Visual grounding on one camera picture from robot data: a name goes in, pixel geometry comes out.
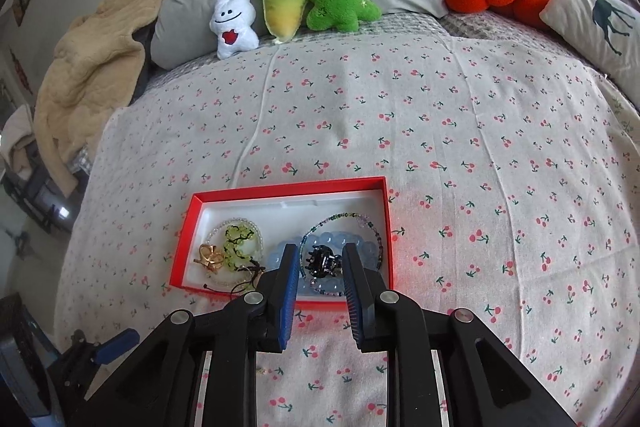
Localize thin multicolour bead bracelet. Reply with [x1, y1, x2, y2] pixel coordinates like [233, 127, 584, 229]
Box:
[299, 212, 386, 301]

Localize grey chequered bedspread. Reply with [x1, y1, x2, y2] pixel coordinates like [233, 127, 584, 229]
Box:
[140, 9, 601, 78]

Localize gold ornament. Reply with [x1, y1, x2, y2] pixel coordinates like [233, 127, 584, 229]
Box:
[192, 242, 225, 269]

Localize green bead bracelet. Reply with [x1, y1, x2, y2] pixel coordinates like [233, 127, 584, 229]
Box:
[222, 222, 256, 271]

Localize white plush toy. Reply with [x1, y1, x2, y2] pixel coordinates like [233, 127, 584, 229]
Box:
[209, 0, 261, 60]

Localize beige blanket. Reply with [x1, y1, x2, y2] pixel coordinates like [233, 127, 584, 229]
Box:
[33, 0, 169, 158]

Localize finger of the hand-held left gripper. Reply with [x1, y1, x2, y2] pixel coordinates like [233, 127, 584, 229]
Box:
[92, 328, 141, 366]

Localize black cord bracelet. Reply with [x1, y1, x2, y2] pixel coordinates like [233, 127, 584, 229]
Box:
[204, 257, 266, 296]

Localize red jewelry box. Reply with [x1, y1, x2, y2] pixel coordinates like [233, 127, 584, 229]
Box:
[169, 176, 401, 312]

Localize deer print pillow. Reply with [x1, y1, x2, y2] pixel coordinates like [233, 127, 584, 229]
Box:
[538, 0, 640, 80]

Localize cherry print bed sheet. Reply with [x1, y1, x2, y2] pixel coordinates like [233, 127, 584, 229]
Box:
[52, 26, 640, 427]

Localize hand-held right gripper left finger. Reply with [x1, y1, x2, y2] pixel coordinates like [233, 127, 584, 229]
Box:
[89, 243, 301, 427]

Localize blue bead bracelet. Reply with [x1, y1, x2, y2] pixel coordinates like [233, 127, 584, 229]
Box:
[267, 229, 384, 299]

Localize black hair claw clip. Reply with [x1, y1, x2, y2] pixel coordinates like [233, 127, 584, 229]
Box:
[302, 244, 346, 281]

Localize red wall decoration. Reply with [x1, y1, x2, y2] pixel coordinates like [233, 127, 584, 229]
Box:
[9, 49, 34, 96]

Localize green yellow carrot plush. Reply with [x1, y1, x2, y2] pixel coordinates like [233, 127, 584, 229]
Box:
[258, 0, 309, 44]

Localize clear bead bracelet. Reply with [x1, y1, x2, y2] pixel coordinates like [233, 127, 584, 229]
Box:
[207, 217, 266, 286]

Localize dark chair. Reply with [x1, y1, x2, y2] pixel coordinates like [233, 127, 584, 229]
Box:
[0, 156, 87, 235]

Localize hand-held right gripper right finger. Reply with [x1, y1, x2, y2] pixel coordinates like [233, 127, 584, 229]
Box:
[341, 242, 576, 427]

